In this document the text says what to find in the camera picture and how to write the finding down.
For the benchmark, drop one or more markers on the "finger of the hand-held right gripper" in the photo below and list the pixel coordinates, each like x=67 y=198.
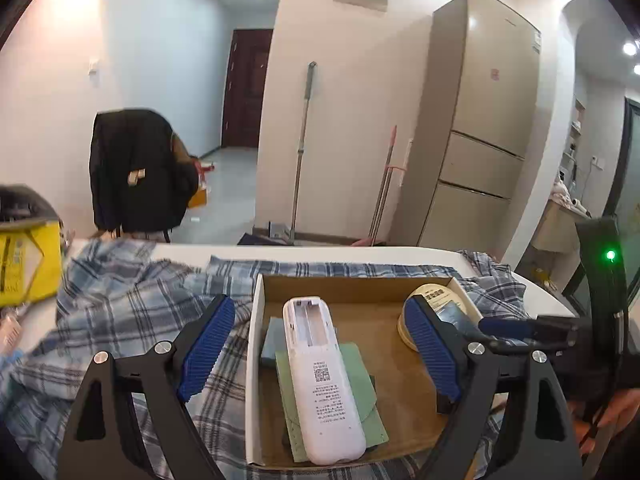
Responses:
x=507 y=327

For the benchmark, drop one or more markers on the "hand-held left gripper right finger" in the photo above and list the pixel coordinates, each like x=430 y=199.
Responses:
x=430 y=345

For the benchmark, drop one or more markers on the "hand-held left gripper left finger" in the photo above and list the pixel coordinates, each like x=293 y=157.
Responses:
x=207 y=350

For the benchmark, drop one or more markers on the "shallow cardboard box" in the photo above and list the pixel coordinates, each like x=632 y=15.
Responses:
x=380 y=320

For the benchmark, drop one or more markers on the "light green pouch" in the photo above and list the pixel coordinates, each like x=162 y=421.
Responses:
x=362 y=400

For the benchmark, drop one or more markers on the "white remote control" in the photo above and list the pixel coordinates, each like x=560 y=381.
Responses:
x=325 y=410

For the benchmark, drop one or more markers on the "person's right hand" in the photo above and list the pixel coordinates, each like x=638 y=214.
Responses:
x=620 y=412

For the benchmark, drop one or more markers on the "cream round jar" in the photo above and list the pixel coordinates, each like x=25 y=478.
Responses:
x=425 y=294

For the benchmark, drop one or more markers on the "small light blue box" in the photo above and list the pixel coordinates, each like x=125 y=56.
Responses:
x=272 y=345

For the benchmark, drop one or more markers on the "blue plaid shirt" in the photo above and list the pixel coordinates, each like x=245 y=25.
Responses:
x=140 y=310

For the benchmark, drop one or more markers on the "beige sink cabinet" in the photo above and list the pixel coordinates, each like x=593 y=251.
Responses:
x=555 y=230

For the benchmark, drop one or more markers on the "white hair dryer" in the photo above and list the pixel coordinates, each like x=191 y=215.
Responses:
x=580 y=206

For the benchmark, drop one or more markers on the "white pink cloth pile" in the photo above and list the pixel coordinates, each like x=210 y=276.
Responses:
x=562 y=192

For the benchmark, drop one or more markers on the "orange box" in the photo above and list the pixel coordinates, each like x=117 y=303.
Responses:
x=199 y=197

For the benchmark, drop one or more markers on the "frosted glass door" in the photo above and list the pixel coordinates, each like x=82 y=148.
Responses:
x=627 y=160

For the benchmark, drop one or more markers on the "small red item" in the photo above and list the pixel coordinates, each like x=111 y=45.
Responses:
x=206 y=166

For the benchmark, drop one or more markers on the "black jacket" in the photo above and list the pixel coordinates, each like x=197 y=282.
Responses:
x=135 y=175

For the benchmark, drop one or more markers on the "yellow plastic bag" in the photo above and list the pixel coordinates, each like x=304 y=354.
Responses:
x=35 y=260

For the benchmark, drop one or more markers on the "clear pink packet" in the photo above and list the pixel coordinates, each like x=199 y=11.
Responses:
x=10 y=332

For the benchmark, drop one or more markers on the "beige refrigerator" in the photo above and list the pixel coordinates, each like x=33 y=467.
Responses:
x=475 y=110

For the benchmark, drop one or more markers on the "grey bag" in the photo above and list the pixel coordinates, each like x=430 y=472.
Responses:
x=25 y=205

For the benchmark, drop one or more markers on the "dark red door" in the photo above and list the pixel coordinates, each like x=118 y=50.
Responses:
x=247 y=90

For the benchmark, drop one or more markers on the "white wall outlet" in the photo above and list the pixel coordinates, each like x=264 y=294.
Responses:
x=596 y=162

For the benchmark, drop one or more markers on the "wall niche shelf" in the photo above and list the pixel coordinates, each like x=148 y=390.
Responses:
x=578 y=117

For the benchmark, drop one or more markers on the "white wall switch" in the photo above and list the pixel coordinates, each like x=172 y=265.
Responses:
x=93 y=66

